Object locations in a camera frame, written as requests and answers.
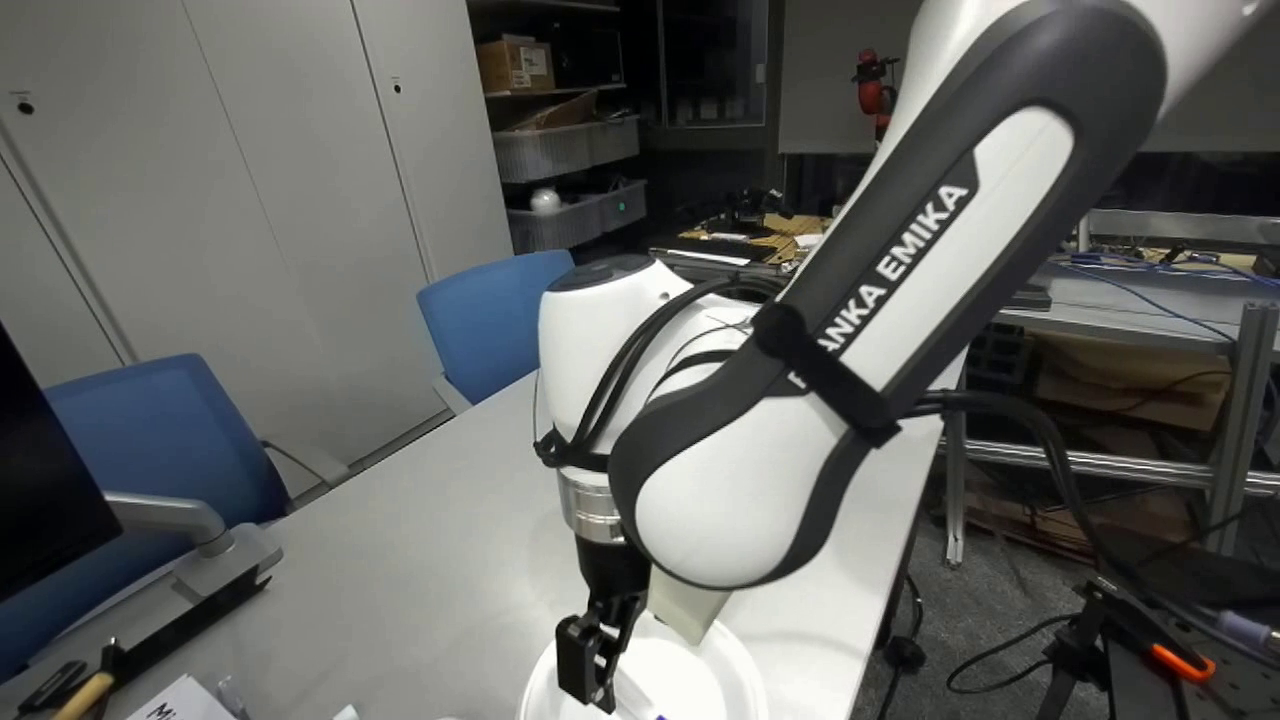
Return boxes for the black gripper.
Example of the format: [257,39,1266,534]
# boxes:
[555,542,653,713]

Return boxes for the white Franka Emika robot arm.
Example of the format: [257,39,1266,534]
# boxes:
[537,0,1278,713]

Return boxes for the blue chair near table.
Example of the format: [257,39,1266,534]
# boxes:
[415,247,571,404]

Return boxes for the blue chair at left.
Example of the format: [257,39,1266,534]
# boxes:
[0,354,292,678]

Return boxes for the white round plate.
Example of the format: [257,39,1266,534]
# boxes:
[516,616,770,720]

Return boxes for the grey storage shelf bins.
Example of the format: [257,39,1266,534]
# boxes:
[493,117,647,253]

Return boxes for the red fire extinguisher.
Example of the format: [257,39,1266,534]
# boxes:
[858,49,895,136]

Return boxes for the black monitor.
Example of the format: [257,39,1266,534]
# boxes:
[0,330,120,598]

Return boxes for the black tripod with orange clamp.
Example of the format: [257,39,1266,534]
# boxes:
[1038,576,1280,720]

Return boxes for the wooden handled tool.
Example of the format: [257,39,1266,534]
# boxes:
[14,572,269,720]

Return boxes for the aluminium frame workbench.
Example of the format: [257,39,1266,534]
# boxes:
[939,206,1280,568]

